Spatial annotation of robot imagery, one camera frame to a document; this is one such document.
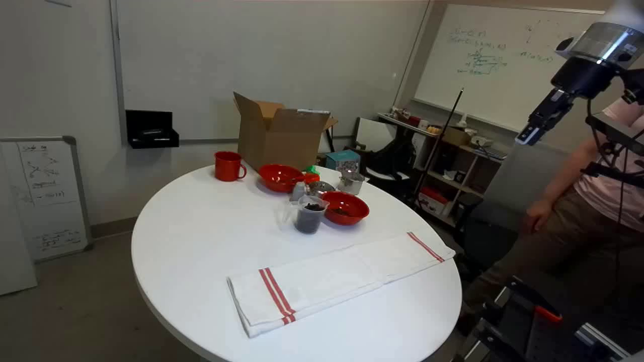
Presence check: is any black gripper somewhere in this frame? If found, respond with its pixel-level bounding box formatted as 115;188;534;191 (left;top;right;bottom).
513;57;616;148

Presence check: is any white towel with red stripes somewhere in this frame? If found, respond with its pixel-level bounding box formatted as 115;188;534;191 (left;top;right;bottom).
225;230;459;340

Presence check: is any person in pink shirt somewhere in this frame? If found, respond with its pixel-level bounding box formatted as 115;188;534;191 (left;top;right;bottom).
461;83;644;339

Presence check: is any cluttered shelf unit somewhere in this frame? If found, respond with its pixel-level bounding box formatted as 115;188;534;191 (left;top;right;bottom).
377;109;505;227

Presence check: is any long dark stick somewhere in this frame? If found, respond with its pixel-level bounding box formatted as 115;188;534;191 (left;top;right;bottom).
411;89;466;200

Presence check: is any black chair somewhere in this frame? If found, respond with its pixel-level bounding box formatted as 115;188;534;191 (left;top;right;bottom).
350;117;411;197

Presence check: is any clear empty glass cup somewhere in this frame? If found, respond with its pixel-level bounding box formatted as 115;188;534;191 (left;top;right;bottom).
336;164;370;197

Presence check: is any teal box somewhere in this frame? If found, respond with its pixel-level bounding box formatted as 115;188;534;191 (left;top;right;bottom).
324;149;361;171

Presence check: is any red bowl with dark beans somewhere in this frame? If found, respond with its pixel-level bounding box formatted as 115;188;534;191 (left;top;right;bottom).
319;190;372;227

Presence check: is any small red green bottle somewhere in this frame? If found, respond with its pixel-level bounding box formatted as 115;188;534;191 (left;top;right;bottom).
302;164;321;190

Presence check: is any clear cup with dark beans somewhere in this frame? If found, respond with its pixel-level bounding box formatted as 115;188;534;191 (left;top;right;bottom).
291;200;327;236

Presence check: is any open cardboard box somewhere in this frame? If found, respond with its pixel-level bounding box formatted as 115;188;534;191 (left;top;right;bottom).
231;91;336;174

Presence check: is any empty red bowl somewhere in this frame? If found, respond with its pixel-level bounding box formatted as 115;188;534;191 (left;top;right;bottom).
258;164;306;195

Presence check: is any red mug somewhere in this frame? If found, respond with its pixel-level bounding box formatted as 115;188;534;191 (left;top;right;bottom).
212;149;250;183

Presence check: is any black case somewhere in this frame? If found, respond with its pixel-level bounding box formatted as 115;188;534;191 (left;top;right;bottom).
123;109;181;151

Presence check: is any small framed whiteboard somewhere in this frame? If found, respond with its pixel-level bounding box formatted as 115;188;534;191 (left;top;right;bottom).
0;136;94;265

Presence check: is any black camera stand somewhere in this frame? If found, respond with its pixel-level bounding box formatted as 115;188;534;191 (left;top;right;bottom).
580;114;644;190

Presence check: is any black frame with red handle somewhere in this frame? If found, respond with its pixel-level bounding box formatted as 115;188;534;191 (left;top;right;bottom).
461;274;644;362

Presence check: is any large blank wall whiteboard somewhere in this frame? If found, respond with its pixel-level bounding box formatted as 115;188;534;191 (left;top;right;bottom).
109;0;434;146

